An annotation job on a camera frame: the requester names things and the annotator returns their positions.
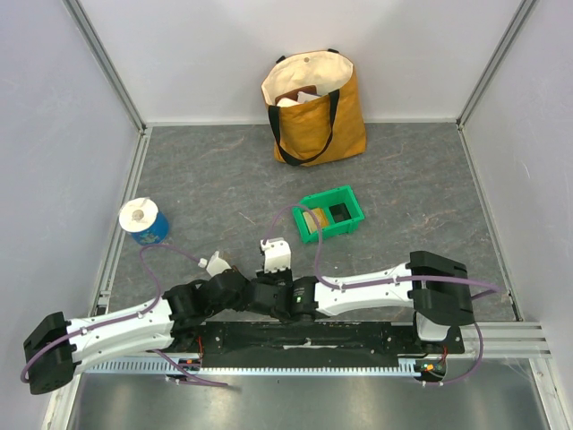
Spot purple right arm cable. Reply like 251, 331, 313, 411
263, 204, 500, 299

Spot right aluminium frame post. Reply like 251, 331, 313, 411
456, 0, 538, 130

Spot green plastic bin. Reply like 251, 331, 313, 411
292, 185, 365, 244

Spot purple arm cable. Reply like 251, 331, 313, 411
20, 243, 207, 384
263, 204, 500, 299

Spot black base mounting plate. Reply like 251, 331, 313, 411
162, 322, 465, 369

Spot blue white tissue roll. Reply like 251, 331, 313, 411
118, 197, 170, 246

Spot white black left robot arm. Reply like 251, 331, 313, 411
21, 270, 249, 395

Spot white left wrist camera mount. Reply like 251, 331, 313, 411
198, 251, 232, 277

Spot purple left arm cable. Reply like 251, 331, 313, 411
20, 243, 207, 384

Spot mustard yellow tote bag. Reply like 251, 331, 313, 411
261, 49, 367, 167

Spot white cards in bin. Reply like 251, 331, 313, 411
303, 208, 330, 234

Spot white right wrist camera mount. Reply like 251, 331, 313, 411
260, 237, 292, 273

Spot black card in bin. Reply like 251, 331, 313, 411
329, 202, 352, 224

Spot white paper in bag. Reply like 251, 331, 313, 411
278, 92, 320, 108

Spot left aluminium frame post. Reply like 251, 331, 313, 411
63, 0, 147, 133

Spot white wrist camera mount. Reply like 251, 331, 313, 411
198, 251, 232, 277
260, 237, 292, 273

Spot grey slotted cable duct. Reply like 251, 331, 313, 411
85, 355, 422, 377

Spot aluminium frame post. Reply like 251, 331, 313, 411
63, 0, 147, 133
456, 0, 538, 130

